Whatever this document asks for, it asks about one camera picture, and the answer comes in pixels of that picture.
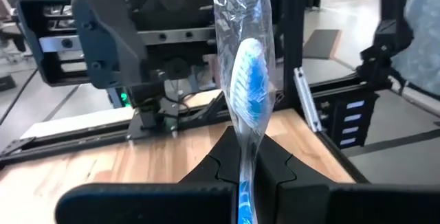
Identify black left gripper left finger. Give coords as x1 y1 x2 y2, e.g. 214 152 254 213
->
54 126 241 224

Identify silver aluminium bracket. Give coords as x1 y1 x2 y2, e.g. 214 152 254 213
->
293 67 323 133

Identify person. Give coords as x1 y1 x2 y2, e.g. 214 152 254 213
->
391 0 440 96

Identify black clamp post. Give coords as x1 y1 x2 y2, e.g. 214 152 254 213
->
356 0 415 91

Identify black box white labels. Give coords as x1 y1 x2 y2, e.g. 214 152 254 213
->
322 89 381 150

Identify blue toothbrush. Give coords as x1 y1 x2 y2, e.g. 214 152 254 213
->
209 0 277 224

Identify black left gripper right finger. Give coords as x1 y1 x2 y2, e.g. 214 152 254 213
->
255 133 440 224

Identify black aluminium table frame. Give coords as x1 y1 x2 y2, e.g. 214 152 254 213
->
0 0 371 183

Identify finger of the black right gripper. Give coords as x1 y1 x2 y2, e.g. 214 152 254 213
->
72 0 149 90

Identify dark floor mat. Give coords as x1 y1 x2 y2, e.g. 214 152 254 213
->
301 28 342 60

